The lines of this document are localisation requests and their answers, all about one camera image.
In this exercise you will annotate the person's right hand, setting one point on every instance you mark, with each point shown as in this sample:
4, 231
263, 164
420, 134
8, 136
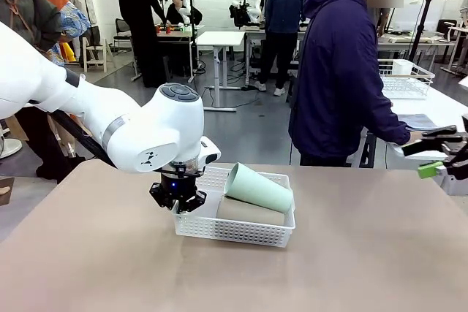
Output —
415, 136

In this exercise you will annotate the person in blue jacket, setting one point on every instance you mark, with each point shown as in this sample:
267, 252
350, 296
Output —
283, 8

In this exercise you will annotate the person's right forearm purple sleeve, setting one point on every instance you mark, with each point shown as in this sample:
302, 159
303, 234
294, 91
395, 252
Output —
396, 123

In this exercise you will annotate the white standing desk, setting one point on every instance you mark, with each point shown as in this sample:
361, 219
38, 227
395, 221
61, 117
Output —
219, 38

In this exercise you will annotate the wood top robot table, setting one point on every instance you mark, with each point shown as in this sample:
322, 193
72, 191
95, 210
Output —
179, 34

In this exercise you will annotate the brown paper cup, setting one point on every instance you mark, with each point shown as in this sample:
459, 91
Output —
248, 215

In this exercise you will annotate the black camera stand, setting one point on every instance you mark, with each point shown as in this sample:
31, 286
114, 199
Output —
191, 52

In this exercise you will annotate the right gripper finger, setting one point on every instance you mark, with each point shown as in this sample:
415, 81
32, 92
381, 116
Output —
428, 144
431, 170

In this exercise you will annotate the pale green cup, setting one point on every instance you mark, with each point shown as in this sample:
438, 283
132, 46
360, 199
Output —
256, 189

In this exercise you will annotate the white square container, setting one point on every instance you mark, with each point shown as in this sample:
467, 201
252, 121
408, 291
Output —
402, 67

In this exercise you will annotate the white round fan base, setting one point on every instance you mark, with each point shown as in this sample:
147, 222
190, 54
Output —
9, 147

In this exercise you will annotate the black backpack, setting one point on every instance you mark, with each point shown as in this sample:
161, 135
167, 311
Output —
239, 16

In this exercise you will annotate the black power strip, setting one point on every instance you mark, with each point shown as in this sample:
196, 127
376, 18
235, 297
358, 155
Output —
250, 88

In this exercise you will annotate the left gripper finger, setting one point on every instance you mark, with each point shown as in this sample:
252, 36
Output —
161, 198
194, 202

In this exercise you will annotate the black office chair back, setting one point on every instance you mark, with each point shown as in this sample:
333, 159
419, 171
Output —
446, 25

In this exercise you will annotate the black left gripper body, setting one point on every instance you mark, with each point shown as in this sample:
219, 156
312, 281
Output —
175, 186

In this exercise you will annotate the mannequin in orange blue clothes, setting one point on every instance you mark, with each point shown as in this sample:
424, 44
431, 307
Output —
73, 19

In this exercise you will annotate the wooden step stool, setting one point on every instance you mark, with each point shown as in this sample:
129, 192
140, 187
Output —
85, 54

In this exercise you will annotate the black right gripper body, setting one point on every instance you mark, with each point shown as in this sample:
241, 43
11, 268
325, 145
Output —
457, 149

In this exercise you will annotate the blue grey cloth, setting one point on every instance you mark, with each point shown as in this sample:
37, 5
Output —
417, 121

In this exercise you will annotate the black step stool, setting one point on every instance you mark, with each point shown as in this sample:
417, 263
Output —
368, 151

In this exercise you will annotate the brown board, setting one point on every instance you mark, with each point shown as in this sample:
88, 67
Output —
7, 195

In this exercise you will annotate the white rounded side table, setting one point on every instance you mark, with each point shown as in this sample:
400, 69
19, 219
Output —
438, 103

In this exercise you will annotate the seated person in black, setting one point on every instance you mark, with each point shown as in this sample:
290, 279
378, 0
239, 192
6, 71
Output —
181, 12

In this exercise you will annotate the person in black clothes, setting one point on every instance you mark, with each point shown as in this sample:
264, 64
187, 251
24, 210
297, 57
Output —
139, 16

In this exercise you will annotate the black tripod pole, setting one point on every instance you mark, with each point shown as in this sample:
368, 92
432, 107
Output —
421, 23

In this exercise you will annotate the person in purple jacket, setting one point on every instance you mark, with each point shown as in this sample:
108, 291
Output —
336, 71

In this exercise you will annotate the long grey work table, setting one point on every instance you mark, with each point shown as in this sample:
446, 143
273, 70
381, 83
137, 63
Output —
402, 39

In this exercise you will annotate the mannequin in grey green jacket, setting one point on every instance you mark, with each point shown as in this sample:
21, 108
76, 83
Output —
33, 19

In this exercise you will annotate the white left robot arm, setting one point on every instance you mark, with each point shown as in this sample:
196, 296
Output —
109, 114

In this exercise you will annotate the yellow cone object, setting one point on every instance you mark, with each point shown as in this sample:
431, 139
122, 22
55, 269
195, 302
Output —
67, 53

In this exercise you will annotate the white perforated plastic basket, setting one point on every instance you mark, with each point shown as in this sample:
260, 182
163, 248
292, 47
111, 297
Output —
234, 233

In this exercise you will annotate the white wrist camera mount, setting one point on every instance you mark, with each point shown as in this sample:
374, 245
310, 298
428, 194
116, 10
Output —
210, 151

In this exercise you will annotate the white frame robot table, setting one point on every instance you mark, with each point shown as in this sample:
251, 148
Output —
254, 32

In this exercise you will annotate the black mesh chair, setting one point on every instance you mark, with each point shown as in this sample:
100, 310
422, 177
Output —
122, 27

